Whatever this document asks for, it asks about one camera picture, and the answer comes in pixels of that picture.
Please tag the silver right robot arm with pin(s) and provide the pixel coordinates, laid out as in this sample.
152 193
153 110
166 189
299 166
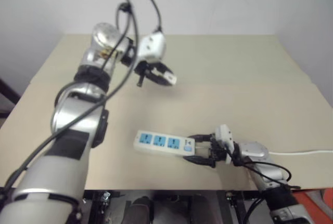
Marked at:
262 168

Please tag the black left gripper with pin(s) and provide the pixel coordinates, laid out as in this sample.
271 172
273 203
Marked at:
143 68

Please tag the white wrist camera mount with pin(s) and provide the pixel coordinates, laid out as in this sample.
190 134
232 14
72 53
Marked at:
153 46
223 133

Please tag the white charger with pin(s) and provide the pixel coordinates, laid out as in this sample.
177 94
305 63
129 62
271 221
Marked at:
172 79

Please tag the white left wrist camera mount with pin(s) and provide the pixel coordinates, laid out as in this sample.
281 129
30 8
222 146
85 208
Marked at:
153 46

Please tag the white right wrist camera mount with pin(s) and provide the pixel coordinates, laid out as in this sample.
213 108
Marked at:
223 133

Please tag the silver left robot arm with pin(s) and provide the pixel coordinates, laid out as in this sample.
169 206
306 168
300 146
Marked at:
67 156

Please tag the dark rounded shape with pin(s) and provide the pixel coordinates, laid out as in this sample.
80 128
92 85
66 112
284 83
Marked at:
140 209

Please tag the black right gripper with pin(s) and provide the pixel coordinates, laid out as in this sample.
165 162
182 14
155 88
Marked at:
218 153

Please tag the orange object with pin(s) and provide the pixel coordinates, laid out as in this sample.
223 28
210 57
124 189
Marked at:
318 203

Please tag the white power strip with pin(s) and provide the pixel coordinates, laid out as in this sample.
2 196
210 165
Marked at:
161 143

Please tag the black metal frame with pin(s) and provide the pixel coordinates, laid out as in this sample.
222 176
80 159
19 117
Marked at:
231 205
97 207

